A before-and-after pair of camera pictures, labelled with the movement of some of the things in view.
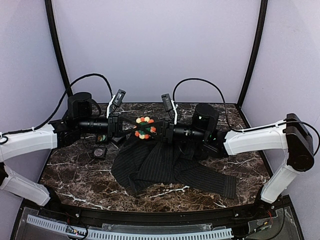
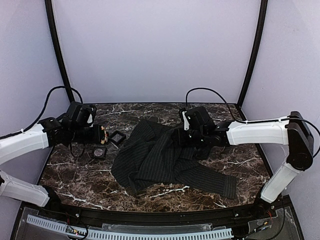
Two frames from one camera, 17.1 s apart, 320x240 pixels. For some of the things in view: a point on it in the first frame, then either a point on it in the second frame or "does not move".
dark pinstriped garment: (147, 162) does not move
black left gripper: (114, 125) → (100, 134)
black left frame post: (48, 5) does not move
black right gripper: (166, 129) → (181, 137)
